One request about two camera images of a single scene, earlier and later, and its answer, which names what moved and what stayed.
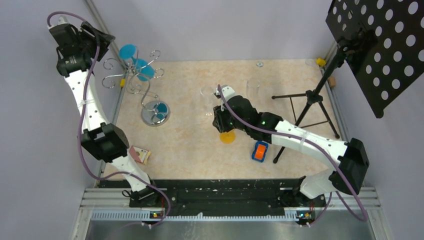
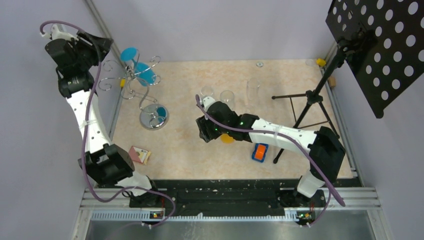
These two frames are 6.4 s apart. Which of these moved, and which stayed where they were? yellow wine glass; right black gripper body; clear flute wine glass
Moved: right black gripper body
Stayed: clear flute wine glass; yellow wine glass
